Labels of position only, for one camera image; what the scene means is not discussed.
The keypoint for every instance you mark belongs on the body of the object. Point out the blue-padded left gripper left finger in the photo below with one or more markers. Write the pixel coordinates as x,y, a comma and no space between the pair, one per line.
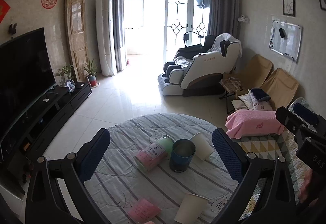
45,202

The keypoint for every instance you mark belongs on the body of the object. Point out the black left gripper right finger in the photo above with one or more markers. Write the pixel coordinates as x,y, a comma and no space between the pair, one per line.
302,122

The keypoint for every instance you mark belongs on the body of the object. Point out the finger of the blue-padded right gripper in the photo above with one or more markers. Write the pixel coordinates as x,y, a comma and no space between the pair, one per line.
276,200

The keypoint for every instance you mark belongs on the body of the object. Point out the blue and black cup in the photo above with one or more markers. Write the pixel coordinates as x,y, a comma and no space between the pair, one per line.
182,153

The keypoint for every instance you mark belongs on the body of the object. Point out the white paper cup near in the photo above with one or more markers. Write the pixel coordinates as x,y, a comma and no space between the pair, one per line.
190,209

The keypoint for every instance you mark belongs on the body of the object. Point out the cream paper cup far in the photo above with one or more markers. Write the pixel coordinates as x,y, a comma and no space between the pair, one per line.
203,148

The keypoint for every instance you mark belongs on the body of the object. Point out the clear cup with pink paper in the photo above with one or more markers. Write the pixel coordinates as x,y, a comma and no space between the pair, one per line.
143,211

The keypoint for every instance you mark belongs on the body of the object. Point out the person's right hand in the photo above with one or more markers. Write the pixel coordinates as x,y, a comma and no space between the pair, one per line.
303,194

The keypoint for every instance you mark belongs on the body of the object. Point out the patterned sofa blanket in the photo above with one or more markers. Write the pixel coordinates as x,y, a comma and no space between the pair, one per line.
272,146

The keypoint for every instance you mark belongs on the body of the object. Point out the brown chair near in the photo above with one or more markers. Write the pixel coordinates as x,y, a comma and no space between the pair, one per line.
281,87

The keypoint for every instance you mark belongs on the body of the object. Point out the brown chair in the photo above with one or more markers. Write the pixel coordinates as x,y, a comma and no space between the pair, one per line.
281,87
252,75

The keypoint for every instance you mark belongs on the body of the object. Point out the pink towel cushion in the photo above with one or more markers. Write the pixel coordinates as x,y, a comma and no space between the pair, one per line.
243,123

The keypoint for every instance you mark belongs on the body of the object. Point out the black TV cabinet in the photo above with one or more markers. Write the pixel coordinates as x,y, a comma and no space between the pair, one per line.
33,132

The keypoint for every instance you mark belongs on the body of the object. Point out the brown chair far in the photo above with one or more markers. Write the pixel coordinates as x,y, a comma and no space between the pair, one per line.
252,75

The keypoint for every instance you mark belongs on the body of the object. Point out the striped light grey tablecloth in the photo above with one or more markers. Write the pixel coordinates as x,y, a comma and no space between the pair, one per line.
118,183

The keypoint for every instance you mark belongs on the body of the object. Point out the small folding stool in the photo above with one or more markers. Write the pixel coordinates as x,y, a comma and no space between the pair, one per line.
231,85

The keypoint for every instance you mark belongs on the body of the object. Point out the pink and green clear canister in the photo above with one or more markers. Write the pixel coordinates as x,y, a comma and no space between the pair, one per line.
149,157

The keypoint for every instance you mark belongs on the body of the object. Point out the white massage chair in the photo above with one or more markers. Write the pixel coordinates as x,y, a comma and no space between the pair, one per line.
198,69

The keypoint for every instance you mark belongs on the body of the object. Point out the glass globe ornament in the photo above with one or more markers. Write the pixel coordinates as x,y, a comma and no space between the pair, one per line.
70,85

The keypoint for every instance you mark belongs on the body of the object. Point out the grey curtain right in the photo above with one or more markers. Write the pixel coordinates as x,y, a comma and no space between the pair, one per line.
223,17

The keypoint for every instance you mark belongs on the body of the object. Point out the grey curtain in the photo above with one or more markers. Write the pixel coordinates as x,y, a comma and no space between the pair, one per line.
223,17
118,33

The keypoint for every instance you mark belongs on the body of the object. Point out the black television screen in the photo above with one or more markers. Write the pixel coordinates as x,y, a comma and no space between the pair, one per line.
26,75

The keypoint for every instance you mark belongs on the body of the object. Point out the potted plant red pot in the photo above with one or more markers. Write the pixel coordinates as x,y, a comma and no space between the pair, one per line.
90,67

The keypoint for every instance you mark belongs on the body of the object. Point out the potted plant by cabinet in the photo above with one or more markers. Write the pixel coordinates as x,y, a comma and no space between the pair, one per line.
65,73

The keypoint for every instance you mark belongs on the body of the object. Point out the white standing air conditioner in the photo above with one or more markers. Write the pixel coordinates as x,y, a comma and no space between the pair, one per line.
105,37

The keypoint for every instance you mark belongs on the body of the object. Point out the grey curtain left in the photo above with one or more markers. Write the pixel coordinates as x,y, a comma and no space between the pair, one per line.
118,33

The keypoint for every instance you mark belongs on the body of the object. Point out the white wall board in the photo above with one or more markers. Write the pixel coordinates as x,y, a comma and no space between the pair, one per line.
285,39

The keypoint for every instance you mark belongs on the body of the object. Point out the black picture frame lower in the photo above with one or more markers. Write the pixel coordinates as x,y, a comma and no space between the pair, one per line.
289,8

